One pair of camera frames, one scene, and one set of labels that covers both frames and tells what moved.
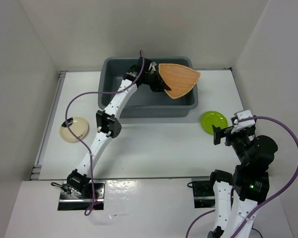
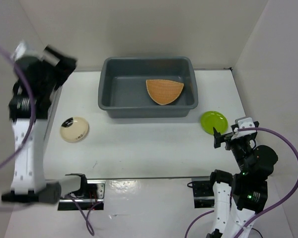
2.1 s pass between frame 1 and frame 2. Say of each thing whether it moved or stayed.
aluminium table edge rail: stayed
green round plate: stayed
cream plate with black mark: stayed
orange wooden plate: moved
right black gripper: stayed
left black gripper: moved
